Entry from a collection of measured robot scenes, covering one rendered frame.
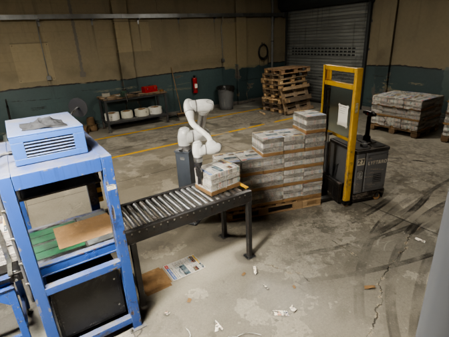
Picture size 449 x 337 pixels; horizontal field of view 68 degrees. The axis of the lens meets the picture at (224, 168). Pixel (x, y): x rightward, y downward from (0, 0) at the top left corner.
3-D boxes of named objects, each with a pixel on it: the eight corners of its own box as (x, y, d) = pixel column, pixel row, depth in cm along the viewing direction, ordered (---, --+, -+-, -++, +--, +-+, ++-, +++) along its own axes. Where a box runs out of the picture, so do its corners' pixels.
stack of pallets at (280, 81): (288, 103, 1152) (288, 65, 1104) (309, 107, 1082) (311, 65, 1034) (260, 109, 1079) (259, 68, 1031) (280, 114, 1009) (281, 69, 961)
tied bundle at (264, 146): (251, 149, 451) (251, 132, 442) (271, 146, 459) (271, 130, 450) (262, 158, 417) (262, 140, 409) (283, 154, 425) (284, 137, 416)
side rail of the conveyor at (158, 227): (248, 199, 346) (248, 188, 341) (252, 201, 341) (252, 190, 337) (122, 244, 279) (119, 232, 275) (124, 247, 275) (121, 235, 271)
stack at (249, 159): (214, 209, 469) (211, 154, 438) (290, 196, 496) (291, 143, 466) (222, 222, 434) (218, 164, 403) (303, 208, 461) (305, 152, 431)
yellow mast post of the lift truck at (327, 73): (316, 180, 522) (323, 64, 457) (321, 180, 524) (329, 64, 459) (319, 183, 513) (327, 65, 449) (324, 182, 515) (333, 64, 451)
